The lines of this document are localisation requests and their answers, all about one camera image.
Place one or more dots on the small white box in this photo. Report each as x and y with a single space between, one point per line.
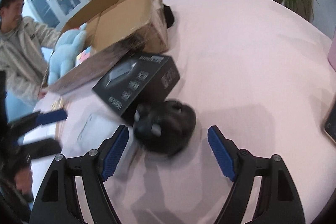
89 127

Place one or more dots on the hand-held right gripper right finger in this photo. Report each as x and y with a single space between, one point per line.
221 153

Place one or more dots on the black charger box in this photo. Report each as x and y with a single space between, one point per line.
136 82

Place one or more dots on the black round fuzzy object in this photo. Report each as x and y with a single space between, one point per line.
170 132

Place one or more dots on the cardboard box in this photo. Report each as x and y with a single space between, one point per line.
118 11

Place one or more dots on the person's left hand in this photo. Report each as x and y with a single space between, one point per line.
23 182

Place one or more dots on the phone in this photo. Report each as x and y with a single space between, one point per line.
331 124

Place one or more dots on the blue plush toy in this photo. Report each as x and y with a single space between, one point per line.
65 53

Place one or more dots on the pastel puzzle cube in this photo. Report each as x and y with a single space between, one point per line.
84 54

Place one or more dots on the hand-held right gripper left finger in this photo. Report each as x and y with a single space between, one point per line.
115 153

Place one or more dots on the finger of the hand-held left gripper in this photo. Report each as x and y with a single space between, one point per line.
51 117
42 149

